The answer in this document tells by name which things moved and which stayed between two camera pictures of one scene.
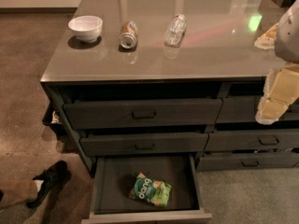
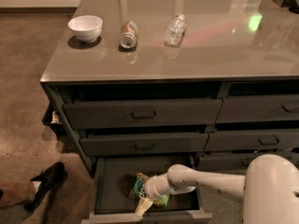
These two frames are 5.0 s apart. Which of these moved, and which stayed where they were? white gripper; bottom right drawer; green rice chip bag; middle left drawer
Moved: white gripper
Stayed: green rice chip bag; middle left drawer; bottom right drawer
